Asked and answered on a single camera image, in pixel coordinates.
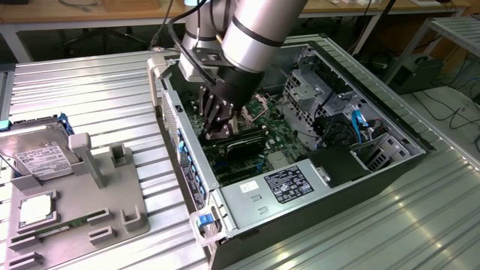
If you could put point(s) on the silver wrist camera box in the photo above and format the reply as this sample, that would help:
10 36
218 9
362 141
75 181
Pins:
191 70

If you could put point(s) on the hard disk with blue caddy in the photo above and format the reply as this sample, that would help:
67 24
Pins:
38 157

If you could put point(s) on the green RAM stick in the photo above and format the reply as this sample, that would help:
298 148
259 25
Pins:
63 226

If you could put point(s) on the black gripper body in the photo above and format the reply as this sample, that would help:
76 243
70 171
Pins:
240 87

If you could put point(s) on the grey power supply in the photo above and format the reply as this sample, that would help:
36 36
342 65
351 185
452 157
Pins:
255 205

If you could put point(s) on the CPU socket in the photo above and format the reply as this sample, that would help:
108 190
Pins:
260 109

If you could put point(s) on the CPU chip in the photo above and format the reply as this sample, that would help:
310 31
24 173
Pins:
35 209

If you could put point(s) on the green motherboard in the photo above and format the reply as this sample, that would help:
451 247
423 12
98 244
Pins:
284 140

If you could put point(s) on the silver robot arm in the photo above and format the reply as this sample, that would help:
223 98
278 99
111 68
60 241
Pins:
255 33

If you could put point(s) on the aluminium slat table frame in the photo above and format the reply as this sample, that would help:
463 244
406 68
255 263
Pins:
450 31

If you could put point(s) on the black fan housing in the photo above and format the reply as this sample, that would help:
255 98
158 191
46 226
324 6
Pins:
334 130

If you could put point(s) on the open PC case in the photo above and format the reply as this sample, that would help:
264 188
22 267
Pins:
300 213

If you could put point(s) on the blue case latch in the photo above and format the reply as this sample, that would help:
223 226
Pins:
203 219

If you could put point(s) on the silver chipset heatsink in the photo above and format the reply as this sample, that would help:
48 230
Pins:
279 159

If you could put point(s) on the grey parts rack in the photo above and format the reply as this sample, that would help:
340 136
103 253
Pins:
112 191

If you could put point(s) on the metal disk bay cage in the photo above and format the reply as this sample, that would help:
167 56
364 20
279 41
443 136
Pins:
303 92

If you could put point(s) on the wooden desk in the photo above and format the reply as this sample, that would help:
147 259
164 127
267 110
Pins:
94 12

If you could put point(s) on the black box on floor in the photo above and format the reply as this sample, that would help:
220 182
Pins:
420 76

